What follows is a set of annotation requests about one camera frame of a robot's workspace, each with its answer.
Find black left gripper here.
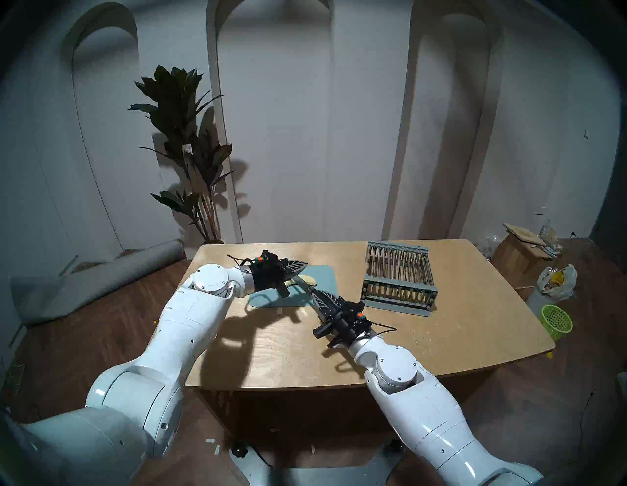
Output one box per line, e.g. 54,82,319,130
251,250,309,298

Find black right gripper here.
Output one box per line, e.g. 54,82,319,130
312,290,378,349

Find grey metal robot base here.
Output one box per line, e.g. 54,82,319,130
229,441,407,486

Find light blue cutting board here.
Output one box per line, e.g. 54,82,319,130
248,265,338,308

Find flat wooden board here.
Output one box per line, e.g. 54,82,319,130
504,223,547,246

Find grey metal dish rack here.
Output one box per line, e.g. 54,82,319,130
361,240,439,316

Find clear plastic bag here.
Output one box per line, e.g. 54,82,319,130
478,234,505,260

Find cardboard box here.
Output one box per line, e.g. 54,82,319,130
491,234,547,287

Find rolled grey floor mat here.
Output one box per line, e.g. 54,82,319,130
10,239,186,326

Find tall green potted plant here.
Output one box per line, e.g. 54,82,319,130
128,65,236,244

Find green mesh waste basket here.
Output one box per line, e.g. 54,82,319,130
540,304,573,341

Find black floor cable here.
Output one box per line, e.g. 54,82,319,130
577,389,596,444

